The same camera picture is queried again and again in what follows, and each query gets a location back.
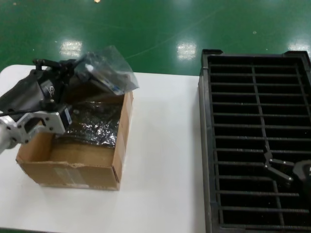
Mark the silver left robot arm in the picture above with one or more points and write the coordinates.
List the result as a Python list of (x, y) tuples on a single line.
[(6, 136)]

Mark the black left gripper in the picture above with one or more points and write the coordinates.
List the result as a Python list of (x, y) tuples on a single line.
[(29, 89)]

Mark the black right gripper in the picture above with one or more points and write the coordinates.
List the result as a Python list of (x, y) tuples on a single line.
[(303, 173)]

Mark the silver anti-static bag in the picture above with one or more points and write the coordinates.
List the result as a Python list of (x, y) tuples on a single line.
[(114, 60)]

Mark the graphics card with metal bracket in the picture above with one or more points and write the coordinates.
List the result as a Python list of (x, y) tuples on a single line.
[(102, 77)]

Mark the black slotted plastic container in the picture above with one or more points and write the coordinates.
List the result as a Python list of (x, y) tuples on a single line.
[(205, 121)]

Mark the brown cardboard box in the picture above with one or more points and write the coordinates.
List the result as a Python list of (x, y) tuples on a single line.
[(85, 172)]

